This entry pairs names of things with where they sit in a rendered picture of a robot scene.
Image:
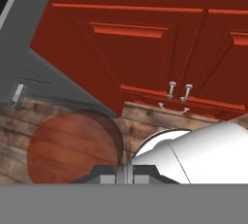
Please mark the grey appliance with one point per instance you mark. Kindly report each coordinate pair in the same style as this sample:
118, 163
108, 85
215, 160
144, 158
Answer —
35, 30

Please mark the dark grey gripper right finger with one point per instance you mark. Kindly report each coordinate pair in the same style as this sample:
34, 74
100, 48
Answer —
145, 174

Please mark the white rounded thing, black rim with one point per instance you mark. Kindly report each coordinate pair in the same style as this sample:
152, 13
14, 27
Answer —
206, 156

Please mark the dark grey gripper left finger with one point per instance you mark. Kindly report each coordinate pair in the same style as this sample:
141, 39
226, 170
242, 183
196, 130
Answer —
103, 174

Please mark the red cupboard door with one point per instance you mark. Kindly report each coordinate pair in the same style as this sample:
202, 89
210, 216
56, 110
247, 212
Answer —
135, 59
223, 69

